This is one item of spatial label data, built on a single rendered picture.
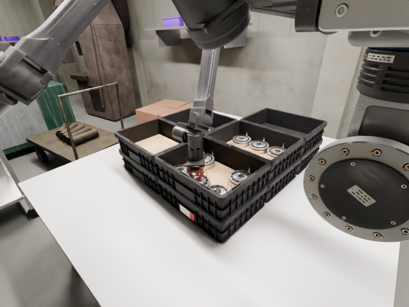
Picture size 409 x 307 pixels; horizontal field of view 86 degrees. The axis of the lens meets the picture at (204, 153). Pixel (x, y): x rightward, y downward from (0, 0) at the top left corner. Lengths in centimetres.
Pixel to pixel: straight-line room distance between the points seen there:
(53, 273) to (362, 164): 188
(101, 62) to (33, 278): 309
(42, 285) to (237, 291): 143
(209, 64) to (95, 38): 335
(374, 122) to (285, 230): 59
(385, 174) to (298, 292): 49
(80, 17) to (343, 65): 237
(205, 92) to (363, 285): 79
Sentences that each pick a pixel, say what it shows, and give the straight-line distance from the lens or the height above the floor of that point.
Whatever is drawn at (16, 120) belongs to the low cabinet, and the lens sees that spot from 368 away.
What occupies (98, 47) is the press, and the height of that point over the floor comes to 124.
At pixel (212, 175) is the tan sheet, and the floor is 83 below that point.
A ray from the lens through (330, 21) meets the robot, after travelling 21.
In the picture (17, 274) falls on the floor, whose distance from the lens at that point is 211.
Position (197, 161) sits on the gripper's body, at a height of 97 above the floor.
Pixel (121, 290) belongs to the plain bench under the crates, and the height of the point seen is 70.
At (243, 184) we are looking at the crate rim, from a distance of 77.
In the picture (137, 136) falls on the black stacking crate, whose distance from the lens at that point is 136.
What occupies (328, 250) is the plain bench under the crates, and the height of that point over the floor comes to 70.
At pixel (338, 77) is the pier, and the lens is 264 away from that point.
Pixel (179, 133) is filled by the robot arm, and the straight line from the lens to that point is 82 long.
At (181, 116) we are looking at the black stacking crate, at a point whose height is 89.
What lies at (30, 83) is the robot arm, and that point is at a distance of 53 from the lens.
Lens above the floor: 139
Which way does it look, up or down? 29 degrees down
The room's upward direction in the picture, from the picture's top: 2 degrees counter-clockwise
